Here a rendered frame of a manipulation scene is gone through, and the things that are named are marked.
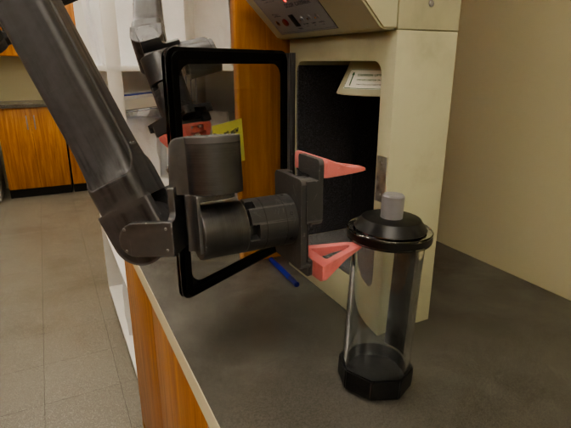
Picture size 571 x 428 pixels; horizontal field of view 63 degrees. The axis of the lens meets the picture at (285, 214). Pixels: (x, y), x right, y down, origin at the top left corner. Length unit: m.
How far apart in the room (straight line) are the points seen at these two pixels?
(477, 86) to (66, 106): 0.89
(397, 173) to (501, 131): 0.44
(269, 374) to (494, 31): 0.83
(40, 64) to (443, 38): 0.52
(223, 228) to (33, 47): 0.25
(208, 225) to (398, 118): 0.35
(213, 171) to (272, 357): 0.37
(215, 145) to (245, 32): 0.55
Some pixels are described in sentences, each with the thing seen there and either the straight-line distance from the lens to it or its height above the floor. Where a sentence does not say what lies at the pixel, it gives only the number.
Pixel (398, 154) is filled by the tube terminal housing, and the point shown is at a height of 1.24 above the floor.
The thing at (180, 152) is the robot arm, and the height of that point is 1.28.
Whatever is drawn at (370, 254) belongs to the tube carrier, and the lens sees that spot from 0.58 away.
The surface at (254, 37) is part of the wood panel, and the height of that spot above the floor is 1.41.
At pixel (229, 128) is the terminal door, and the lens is 0.82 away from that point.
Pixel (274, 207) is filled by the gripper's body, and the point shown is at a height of 1.22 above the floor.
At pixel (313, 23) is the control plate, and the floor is 1.43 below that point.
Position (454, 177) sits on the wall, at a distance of 1.22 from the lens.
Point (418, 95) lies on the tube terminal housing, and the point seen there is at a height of 1.32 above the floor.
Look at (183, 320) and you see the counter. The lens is 0.86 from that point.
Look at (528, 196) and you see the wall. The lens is 1.09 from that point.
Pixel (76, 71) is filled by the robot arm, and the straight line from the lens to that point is 0.51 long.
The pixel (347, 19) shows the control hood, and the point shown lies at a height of 1.43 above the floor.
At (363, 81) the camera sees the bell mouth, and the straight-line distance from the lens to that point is 0.80.
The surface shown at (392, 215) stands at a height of 1.19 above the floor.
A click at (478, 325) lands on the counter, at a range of 0.89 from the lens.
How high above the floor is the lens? 1.37
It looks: 18 degrees down
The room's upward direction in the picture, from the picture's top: straight up
